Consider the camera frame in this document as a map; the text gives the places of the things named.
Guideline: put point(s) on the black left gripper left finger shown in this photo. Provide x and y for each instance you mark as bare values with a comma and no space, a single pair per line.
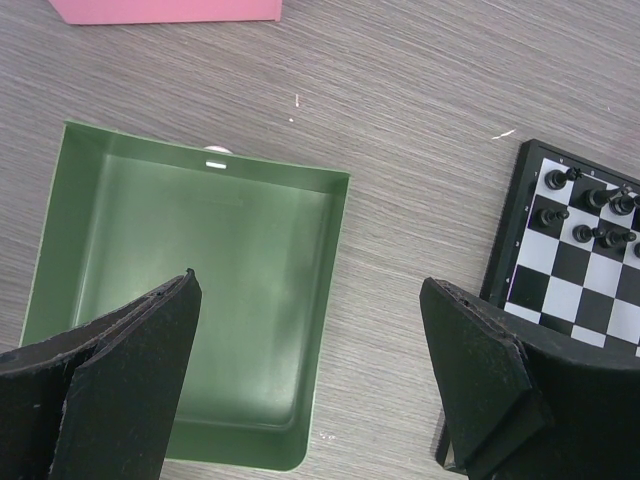
99,401

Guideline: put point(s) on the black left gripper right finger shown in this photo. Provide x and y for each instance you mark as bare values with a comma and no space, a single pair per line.
525,402

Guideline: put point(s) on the black white chessboard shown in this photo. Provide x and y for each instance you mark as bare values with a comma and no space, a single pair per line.
566,254

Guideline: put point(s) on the green plastic tray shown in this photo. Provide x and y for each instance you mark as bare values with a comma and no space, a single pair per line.
126,213

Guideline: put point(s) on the pink plastic box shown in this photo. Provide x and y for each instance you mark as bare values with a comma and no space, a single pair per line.
123,12

